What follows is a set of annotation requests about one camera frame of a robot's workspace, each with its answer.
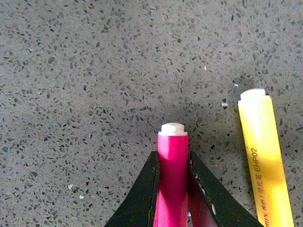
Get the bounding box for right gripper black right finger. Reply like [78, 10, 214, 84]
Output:
[188, 151, 262, 227]

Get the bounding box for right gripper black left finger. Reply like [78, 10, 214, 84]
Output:
[105, 151, 160, 227]

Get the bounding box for pink highlighter pen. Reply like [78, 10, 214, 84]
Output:
[152, 122, 217, 227]

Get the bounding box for yellow highlighter pen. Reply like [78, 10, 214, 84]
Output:
[238, 88, 294, 227]

